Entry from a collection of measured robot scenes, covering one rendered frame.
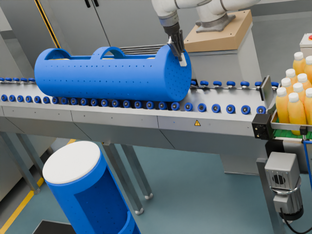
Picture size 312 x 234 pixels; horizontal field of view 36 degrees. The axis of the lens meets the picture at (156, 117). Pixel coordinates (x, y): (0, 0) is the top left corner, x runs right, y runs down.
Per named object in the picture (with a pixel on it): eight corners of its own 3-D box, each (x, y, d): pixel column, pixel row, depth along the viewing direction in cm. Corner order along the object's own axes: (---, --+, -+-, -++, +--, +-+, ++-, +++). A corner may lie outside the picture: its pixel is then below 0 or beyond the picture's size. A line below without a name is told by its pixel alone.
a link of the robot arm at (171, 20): (179, 6, 225) (183, 18, 228) (162, 8, 229) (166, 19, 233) (171, 16, 219) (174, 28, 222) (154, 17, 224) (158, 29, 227)
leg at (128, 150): (147, 193, 343) (117, 124, 309) (154, 194, 340) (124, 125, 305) (143, 199, 339) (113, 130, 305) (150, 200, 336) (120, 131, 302)
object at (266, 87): (269, 96, 232) (264, 74, 225) (274, 96, 231) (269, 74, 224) (263, 109, 225) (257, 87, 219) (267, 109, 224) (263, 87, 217)
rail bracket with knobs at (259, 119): (261, 128, 219) (257, 110, 214) (276, 129, 216) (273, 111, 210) (254, 142, 213) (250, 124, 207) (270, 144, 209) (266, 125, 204)
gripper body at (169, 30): (173, 27, 222) (178, 44, 228) (181, 18, 228) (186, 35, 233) (159, 28, 226) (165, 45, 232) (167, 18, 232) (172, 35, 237)
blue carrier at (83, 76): (74, 79, 306) (56, 39, 291) (197, 81, 259) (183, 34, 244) (46, 106, 287) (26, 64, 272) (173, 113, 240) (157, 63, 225)
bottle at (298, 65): (293, 90, 235) (287, 57, 225) (303, 83, 238) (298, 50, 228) (304, 94, 230) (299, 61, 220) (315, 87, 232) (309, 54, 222)
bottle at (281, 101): (299, 125, 214) (293, 91, 203) (286, 133, 212) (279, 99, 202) (289, 118, 219) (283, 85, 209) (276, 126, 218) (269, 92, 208)
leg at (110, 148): (138, 208, 334) (106, 139, 300) (145, 209, 331) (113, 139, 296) (134, 214, 330) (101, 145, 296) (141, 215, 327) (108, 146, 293)
